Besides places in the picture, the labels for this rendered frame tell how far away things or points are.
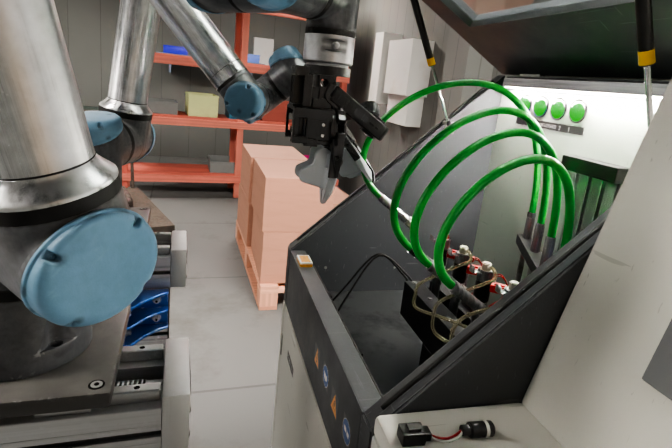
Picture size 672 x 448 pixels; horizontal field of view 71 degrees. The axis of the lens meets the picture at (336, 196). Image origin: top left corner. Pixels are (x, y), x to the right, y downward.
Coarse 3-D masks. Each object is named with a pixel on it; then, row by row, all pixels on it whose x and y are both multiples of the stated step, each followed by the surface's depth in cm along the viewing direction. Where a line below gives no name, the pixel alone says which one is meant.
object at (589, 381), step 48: (624, 192) 60; (624, 240) 59; (576, 288) 63; (624, 288) 57; (576, 336) 61; (624, 336) 55; (576, 384) 59; (624, 384) 54; (576, 432) 58; (624, 432) 52
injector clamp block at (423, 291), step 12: (408, 288) 102; (420, 288) 101; (444, 288) 102; (408, 300) 102; (420, 300) 96; (432, 300) 95; (408, 312) 101; (420, 312) 96; (444, 312) 91; (468, 312) 92; (420, 324) 96; (444, 324) 86; (468, 324) 90; (420, 336) 95; (432, 336) 90; (444, 336) 86; (432, 348) 90; (420, 360) 95
